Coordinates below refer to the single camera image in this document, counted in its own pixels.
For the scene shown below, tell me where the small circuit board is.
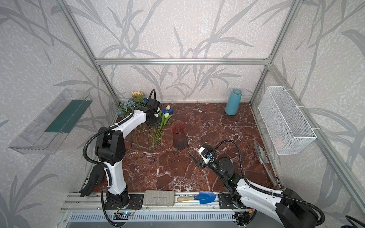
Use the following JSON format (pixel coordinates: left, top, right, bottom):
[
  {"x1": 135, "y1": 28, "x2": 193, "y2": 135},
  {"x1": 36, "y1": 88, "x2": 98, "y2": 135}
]
[{"x1": 115, "y1": 211, "x2": 135, "y2": 219}]

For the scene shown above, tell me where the white wire basket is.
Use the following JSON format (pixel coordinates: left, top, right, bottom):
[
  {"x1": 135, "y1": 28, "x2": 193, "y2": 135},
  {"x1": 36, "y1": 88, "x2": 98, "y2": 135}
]
[{"x1": 259, "y1": 86, "x2": 317, "y2": 155}]

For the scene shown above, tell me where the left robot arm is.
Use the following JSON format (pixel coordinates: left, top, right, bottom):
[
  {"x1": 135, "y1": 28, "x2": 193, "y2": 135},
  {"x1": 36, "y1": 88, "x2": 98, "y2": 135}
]
[{"x1": 80, "y1": 98, "x2": 162, "y2": 207}]

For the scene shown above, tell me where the black work glove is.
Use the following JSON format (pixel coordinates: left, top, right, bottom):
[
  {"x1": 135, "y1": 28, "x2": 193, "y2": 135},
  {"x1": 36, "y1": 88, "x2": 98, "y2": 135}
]
[{"x1": 80, "y1": 164, "x2": 105, "y2": 197}]

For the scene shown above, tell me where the red glass vase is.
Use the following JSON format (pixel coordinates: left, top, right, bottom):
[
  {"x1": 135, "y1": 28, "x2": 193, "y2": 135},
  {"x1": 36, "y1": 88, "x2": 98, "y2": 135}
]
[{"x1": 170, "y1": 120, "x2": 188, "y2": 150}]

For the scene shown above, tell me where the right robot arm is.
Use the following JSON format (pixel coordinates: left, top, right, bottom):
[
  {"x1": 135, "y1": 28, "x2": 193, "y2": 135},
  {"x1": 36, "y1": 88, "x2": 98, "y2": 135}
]
[{"x1": 192, "y1": 144, "x2": 325, "y2": 228}]

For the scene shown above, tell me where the clear plastic wall shelf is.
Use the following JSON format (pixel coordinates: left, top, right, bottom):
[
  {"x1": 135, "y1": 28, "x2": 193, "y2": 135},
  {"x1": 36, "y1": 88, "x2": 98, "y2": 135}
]
[{"x1": 9, "y1": 89, "x2": 93, "y2": 154}]

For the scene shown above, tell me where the blue garden trowel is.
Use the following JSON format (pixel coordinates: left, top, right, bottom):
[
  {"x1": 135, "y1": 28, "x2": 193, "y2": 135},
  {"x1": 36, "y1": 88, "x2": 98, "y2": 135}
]
[{"x1": 177, "y1": 191, "x2": 216, "y2": 204}]

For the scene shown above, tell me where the tulip bunch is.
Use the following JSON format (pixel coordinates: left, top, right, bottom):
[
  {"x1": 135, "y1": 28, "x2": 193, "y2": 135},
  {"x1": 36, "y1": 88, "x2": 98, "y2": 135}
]
[{"x1": 152, "y1": 104, "x2": 174, "y2": 147}]

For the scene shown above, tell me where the teal hydrangea bouquet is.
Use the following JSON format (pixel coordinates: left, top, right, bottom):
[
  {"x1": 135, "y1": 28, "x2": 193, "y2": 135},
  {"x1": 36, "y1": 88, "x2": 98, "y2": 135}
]
[{"x1": 117, "y1": 91, "x2": 147, "y2": 119}]

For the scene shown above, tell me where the teal ceramic vase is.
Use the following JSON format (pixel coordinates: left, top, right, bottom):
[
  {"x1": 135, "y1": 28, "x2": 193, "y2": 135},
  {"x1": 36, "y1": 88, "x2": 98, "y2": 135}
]
[{"x1": 225, "y1": 89, "x2": 242, "y2": 116}]

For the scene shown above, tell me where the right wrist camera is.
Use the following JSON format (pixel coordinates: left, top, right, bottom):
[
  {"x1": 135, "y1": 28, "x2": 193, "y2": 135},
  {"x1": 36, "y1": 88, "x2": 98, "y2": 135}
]
[{"x1": 198, "y1": 147, "x2": 213, "y2": 164}]

